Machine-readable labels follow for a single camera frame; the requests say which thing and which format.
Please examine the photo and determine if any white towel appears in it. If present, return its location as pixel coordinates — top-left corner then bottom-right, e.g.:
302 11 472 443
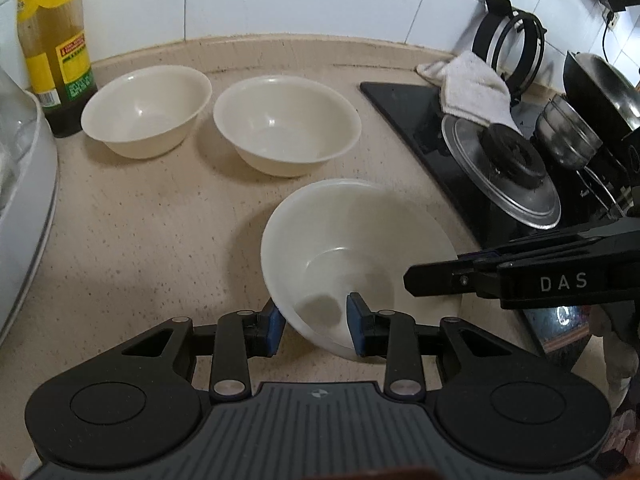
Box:
416 51 524 136

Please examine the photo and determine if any dark metal wok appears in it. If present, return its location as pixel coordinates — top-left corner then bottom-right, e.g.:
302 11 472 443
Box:
562 51 640 134

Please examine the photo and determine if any wire bowl rack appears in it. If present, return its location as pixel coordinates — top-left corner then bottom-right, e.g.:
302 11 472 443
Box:
575 166 632 222

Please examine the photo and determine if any black cooktop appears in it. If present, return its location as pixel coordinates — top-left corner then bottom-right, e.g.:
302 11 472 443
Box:
360 81 640 361

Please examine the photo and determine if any floral patterned cloth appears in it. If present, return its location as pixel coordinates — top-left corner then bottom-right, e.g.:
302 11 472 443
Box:
611 400 640 480

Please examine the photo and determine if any person's right hand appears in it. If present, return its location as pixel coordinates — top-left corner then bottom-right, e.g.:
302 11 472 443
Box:
600 305 637 401

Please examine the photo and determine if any black appliance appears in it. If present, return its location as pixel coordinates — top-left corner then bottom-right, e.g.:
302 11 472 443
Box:
619 129 640 217

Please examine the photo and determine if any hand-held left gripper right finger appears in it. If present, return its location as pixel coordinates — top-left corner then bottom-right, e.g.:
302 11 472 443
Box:
346 292 544 404

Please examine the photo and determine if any black power cable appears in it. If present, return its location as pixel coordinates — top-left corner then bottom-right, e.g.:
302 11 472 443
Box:
601 9 621 62

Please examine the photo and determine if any yellow-labelled oil bottle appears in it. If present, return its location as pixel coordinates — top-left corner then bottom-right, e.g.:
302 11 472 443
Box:
16 0 98 139

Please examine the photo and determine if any cream bowl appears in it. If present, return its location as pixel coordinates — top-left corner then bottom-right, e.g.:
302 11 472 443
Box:
260 178 463 361
81 65 213 160
213 75 362 178

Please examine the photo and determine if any black ring pot stand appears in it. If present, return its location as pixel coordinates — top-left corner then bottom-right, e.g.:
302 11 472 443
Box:
471 0 549 102

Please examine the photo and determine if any metal pot lid black knob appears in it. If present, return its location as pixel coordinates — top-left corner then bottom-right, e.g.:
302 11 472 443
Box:
441 114 562 231

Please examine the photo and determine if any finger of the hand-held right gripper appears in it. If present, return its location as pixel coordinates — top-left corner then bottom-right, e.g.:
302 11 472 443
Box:
404 258 501 299
457 217 640 261

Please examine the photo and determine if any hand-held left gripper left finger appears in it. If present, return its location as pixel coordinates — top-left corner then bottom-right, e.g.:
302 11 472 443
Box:
120 300 286 404

